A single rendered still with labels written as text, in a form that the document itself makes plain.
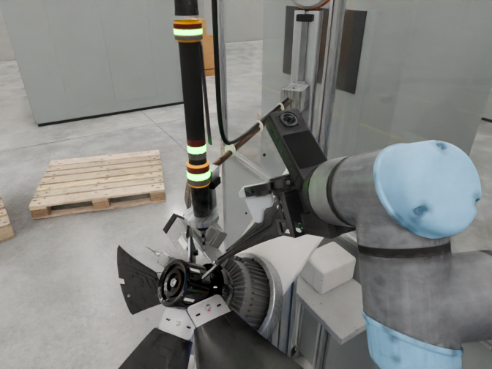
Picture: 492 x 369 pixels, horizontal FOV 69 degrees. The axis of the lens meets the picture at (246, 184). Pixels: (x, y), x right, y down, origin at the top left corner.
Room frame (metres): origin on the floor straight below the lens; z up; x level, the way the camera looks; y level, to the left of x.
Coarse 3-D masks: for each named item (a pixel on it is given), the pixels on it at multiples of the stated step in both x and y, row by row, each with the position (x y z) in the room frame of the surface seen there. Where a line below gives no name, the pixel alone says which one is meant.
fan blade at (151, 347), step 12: (156, 336) 0.60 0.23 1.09; (168, 336) 0.60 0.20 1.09; (144, 348) 0.58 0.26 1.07; (156, 348) 0.58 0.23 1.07; (168, 348) 0.58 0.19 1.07; (180, 348) 0.58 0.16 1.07; (132, 360) 0.57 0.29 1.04; (144, 360) 0.56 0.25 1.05; (156, 360) 0.56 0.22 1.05; (168, 360) 0.56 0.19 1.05; (180, 360) 0.56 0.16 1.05
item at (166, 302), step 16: (176, 272) 0.67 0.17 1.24; (192, 272) 0.65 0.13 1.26; (224, 272) 0.71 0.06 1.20; (160, 288) 0.66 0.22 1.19; (176, 288) 0.63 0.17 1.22; (192, 288) 0.62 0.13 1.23; (208, 288) 0.65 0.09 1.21; (224, 288) 0.66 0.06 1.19; (176, 304) 0.60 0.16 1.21; (192, 304) 0.61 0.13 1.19
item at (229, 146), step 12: (216, 0) 0.67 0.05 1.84; (216, 12) 0.67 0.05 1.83; (216, 24) 0.67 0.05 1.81; (216, 36) 0.67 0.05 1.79; (216, 48) 0.67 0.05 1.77; (216, 60) 0.67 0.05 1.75; (216, 72) 0.67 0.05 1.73; (216, 84) 0.67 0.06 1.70; (216, 96) 0.68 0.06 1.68; (276, 108) 0.99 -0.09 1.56; (264, 120) 0.90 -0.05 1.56; (228, 144) 0.71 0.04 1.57
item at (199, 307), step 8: (216, 296) 0.64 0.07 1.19; (200, 304) 0.61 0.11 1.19; (216, 304) 0.61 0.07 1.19; (224, 304) 0.61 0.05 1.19; (192, 312) 0.59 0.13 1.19; (200, 312) 0.59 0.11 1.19; (208, 312) 0.59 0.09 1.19; (216, 312) 0.59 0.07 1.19; (224, 312) 0.59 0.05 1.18; (200, 320) 0.57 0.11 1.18; (208, 320) 0.57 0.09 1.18
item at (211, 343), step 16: (224, 320) 0.57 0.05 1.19; (240, 320) 0.57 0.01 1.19; (208, 336) 0.53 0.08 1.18; (224, 336) 0.52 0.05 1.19; (240, 336) 0.53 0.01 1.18; (256, 336) 0.52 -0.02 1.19; (208, 352) 0.49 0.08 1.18; (224, 352) 0.49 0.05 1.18; (240, 352) 0.49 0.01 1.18; (256, 352) 0.49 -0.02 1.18; (272, 352) 0.48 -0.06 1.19; (208, 368) 0.46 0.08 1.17; (224, 368) 0.46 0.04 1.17; (240, 368) 0.45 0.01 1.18; (256, 368) 0.45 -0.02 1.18; (272, 368) 0.45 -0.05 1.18; (288, 368) 0.45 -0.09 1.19
